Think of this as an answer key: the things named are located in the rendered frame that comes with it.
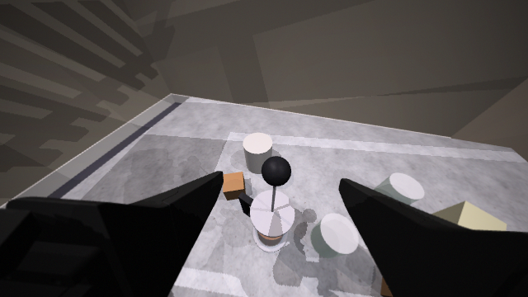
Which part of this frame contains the beige rectangular block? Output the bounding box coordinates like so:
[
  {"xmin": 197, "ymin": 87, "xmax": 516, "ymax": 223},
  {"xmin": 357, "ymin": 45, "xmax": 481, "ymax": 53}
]
[{"xmin": 432, "ymin": 201, "xmax": 507, "ymax": 231}]

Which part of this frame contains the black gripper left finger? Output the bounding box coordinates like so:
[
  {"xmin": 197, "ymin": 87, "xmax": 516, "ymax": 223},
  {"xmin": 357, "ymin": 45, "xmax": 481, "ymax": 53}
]
[{"xmin": 6, "ymin": 171, "xmax": 224, "ymax": 297}]

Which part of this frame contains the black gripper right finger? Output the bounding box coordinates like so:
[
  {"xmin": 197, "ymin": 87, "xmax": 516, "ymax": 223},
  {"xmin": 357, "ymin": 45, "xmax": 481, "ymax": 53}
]
[{"xmin": 339, "ymin": 178, "xmax": 528, "ymax": 297}]

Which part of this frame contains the tan block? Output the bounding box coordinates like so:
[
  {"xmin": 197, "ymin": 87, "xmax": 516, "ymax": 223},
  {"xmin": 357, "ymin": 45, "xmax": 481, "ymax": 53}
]
[
  {"xmin": 380, "ymin": 276, "xmax": 393, "ymax": 297},
  {"xmin": 223, "ymin": 172, "xmax": 246, "ymax": 200}
]

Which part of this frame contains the clear glass french press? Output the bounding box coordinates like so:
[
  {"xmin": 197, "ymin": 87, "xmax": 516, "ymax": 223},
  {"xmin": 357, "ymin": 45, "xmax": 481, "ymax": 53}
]
[{"xmin": 238, "ymin": 156, "xmax": 295, "ymax": 252}]

